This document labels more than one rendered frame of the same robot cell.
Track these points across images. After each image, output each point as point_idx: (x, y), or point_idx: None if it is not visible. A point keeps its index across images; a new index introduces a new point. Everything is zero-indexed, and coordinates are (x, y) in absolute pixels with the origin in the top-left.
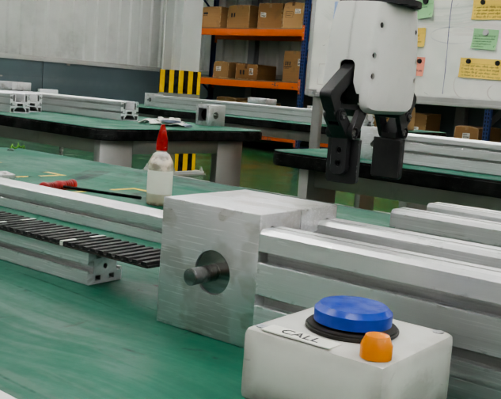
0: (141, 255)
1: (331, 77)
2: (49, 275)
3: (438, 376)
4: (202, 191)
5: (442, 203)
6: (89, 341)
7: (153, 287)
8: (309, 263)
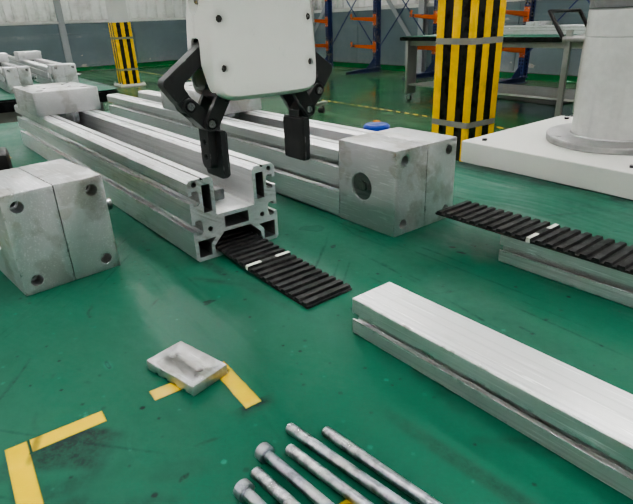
0: (474, 208)
1: (317, 53)
2: None
3: None
4: None
5: (190, 178)
6: (483, 201)
7: (464, 249)
8: None
